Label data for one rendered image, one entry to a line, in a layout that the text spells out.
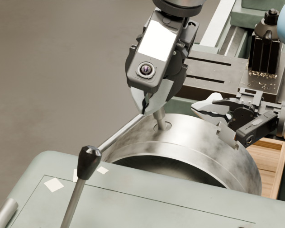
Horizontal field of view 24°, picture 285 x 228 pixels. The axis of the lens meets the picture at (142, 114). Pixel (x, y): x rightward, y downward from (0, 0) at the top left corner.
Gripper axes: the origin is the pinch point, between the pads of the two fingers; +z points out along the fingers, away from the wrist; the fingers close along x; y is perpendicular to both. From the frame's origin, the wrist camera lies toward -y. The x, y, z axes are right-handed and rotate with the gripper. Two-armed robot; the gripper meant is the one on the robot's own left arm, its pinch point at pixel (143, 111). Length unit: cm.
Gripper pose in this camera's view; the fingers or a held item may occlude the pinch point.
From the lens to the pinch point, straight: 101.6
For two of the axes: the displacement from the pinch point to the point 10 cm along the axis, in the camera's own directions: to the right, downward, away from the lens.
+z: -2.1, 7.3, 6.5
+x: -9.3, -3.6, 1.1
